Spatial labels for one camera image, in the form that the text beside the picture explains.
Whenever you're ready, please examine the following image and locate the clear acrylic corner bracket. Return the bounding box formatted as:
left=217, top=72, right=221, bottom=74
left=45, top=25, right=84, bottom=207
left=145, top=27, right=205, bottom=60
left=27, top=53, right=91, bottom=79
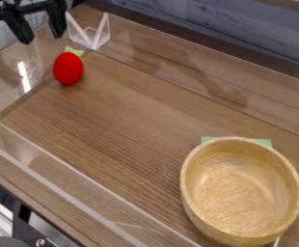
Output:
left=65, top=13, right=111, bottom=50

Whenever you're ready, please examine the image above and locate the wooden bowl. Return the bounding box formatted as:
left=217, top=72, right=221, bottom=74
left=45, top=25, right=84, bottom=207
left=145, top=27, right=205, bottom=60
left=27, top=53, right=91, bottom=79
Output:
left=180, top=136, right=299, bottom=247

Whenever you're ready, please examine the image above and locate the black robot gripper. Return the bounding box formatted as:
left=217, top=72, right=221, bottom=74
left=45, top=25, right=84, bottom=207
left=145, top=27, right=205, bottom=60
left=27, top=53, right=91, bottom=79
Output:
left=0, top=0, right=67, bottom=44

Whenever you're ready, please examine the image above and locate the clear acrylic table enclosure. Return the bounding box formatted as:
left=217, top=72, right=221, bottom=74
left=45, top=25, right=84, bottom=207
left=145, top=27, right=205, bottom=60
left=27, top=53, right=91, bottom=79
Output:
left=0, top=0, right=299, bottom=247

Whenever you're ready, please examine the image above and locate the red plush strawberry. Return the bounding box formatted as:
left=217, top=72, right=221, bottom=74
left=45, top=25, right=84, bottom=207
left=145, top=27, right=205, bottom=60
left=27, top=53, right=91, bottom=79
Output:
left=53, top=46, right=84, bottom=86

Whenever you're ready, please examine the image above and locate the green tape marker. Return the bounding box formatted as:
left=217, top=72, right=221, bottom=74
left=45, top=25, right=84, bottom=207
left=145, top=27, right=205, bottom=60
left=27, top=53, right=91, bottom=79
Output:
left=200, top=136, right=273, bottom=147

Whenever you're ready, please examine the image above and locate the black table leg bracket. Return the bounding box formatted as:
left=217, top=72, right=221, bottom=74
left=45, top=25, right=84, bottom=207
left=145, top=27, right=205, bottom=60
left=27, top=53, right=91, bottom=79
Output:
left=12, top=205, right=57, bottom=247

